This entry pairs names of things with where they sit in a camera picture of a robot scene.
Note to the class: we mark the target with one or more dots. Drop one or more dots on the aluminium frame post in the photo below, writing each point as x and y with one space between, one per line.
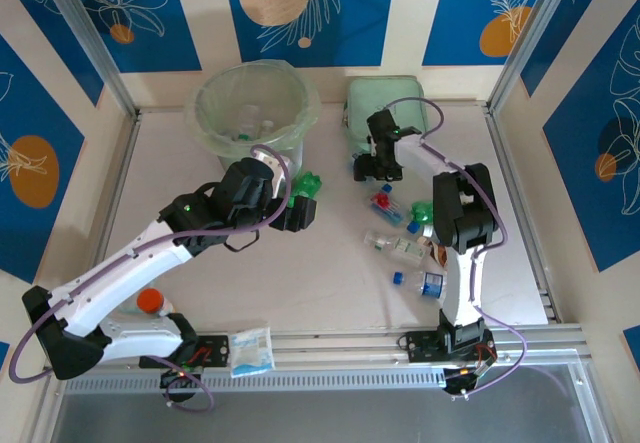
530 38
85 38

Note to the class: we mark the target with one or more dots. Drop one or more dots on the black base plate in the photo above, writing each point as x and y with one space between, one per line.
417 350
215 348

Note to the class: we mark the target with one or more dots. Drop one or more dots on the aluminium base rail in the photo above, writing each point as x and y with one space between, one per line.
325 348

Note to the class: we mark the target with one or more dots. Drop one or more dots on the green translucent lined bin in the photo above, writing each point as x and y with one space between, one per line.
210 113

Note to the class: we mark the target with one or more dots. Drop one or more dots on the small clear white-cap bottle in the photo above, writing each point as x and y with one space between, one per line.
268 125

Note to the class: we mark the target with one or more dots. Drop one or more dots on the mint green zip pouch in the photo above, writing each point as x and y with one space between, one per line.
360 103

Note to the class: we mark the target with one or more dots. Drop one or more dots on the orange snack wrapper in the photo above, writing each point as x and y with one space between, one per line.
439 254

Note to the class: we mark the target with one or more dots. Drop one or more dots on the clear bottle orange cap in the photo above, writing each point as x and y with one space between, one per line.
150 303

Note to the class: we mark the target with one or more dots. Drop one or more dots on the white green label clear bottle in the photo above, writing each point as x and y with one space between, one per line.
395 245

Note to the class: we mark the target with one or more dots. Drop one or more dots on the small green-cap bottle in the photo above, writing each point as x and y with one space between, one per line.
243 137

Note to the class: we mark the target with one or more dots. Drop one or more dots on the aluminium table rear rail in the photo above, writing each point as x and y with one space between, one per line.
460 104

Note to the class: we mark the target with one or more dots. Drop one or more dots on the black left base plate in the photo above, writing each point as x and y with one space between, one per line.
215 348

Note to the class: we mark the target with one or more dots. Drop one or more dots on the crushed green plastic bottle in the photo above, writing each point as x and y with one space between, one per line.
306 185

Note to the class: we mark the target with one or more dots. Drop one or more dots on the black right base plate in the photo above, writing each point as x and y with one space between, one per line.
417 350

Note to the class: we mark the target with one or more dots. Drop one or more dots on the white blue tissue packet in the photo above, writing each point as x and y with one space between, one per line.
252 353

